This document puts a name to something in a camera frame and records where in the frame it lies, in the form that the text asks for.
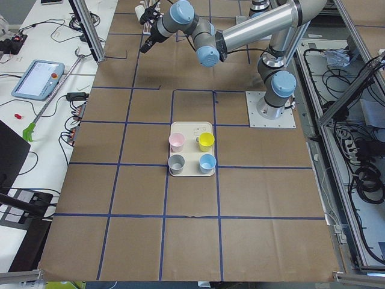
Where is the white ikea cup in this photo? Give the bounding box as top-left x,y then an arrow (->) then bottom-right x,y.
135,5 -> 145,20

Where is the yellow cup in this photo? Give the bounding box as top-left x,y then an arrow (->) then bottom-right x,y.
198,132 -> 215,152

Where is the cream plastic tray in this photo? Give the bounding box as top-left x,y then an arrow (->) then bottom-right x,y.
169,122 -> 215,177

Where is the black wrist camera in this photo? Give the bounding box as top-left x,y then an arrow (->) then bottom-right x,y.
139,2 -> 161,25

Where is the grabber reaching tool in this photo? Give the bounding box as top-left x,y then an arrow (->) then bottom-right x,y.
22,49 -> 91,142

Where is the grey cup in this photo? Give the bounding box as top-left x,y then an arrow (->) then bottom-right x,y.
168,154 -> 185,175

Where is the light blue cup front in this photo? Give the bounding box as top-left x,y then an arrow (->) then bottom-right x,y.
199,154 -> 217,174

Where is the white wire cup rack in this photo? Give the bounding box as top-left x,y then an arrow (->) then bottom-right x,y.
135,1 -> 162,35

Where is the aluminium frame post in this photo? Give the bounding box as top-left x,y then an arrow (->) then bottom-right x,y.
69,0 -> 105,63

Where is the blue teach pendant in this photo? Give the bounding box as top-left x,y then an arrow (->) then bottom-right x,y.
11,60 -> 65,101

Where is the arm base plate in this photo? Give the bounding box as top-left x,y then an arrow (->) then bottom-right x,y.
245,91 -> 296,129

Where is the pink cup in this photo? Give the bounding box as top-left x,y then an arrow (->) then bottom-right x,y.
168,132 -> 185,152

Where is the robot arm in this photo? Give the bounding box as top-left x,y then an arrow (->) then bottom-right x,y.
249,0 -> 273,16
135,1 -> 326,120

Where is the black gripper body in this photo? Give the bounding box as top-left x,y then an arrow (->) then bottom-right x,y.
149,17 -> 170,44

